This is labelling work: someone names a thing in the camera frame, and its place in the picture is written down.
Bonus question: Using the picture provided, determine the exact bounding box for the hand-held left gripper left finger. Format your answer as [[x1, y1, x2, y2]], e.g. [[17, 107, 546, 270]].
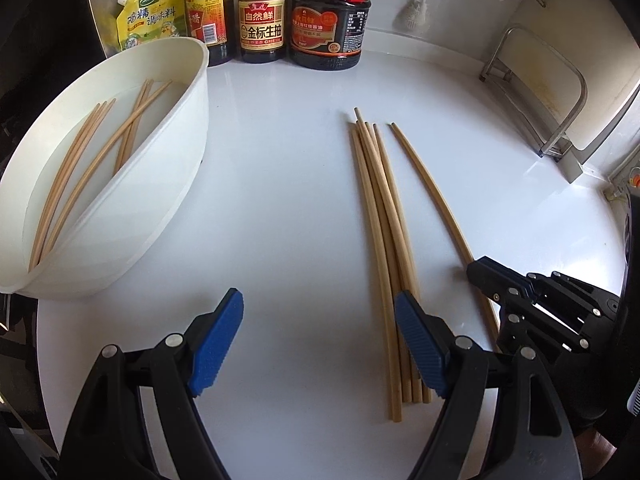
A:
[[57, 287, 245, 480]]

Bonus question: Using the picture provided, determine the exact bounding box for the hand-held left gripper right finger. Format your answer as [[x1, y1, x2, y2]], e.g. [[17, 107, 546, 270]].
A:
[[394, 289, 585, 480]]

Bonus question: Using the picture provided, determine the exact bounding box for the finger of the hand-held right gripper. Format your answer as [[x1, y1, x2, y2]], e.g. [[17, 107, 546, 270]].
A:
[[496, 294, 617, 354], [466, 256, 622, 322]]

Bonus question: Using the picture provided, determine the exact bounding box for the single wooden chopstick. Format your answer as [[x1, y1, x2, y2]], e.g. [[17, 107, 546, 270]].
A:
[[390, 122, 502, 353]]

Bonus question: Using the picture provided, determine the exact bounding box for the pile of wooden chopsticks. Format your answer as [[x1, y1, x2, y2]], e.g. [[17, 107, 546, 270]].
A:
[[27, 78, 173, 272], [350, 106, 432, 423]]

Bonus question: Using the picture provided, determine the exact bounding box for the white plastic basin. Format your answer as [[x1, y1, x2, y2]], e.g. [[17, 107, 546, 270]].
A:
[[0, 36, 210, 302]]

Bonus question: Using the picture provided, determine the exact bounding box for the person's right hand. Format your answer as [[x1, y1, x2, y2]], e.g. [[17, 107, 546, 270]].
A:
[[575, 431, 624, 462]]

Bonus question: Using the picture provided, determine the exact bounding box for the metal cutting board rack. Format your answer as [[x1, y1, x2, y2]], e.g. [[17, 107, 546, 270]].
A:
[[479, 24, 588, 158]]

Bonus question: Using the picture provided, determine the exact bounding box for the white cutting board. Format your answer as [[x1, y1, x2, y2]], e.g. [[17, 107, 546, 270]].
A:
[[510, 0, 640, 183]]

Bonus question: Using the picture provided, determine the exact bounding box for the large red-cap soy sauce jug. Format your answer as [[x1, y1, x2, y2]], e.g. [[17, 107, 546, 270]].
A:
[[290, 0, 373, 69]]

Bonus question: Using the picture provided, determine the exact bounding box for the yellow-cap soy sauce bottle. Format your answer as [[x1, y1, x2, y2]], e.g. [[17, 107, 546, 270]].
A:
[[237, 0, 289, 65]]

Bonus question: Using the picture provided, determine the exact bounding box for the small yellow-cap vinegar bottle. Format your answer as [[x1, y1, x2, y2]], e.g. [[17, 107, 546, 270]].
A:
[[184, 0, 235, 67]]

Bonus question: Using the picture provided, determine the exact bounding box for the yellow seasoning pouch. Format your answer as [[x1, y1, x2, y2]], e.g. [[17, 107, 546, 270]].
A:
[[107, 0, 187, 53]]

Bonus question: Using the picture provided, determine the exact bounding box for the wall socket with orange switch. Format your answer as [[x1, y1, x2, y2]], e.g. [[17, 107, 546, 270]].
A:
[[602, 160, 640, 201]]

